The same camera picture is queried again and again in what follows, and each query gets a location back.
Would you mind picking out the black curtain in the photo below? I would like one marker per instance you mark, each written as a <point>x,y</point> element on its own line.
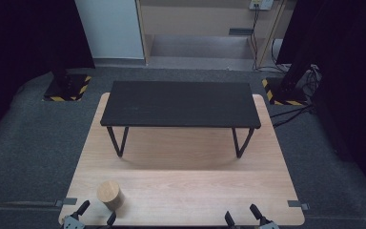
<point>346,63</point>
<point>25,47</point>

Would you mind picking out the grey tape strip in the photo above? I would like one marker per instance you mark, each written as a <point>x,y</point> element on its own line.
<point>297,204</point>
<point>66,201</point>

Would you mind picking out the black shelf riser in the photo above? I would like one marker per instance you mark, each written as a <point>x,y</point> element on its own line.
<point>180,103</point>

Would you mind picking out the grey label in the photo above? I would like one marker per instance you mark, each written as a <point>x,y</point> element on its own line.
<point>240,31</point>

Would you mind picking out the white panel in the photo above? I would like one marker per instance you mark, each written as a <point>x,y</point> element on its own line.
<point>109,28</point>

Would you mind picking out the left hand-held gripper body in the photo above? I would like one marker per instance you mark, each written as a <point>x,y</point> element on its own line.
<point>72,223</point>

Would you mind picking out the black stand with striped base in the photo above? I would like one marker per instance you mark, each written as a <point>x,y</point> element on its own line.
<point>66,86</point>
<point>288,90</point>

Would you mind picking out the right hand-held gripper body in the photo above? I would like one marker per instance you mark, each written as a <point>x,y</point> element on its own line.
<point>269,225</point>

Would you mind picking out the light wooden cylinder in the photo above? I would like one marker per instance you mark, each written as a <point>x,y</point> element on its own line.
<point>108,192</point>

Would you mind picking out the white power strip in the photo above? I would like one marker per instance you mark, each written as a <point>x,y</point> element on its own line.
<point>261,4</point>

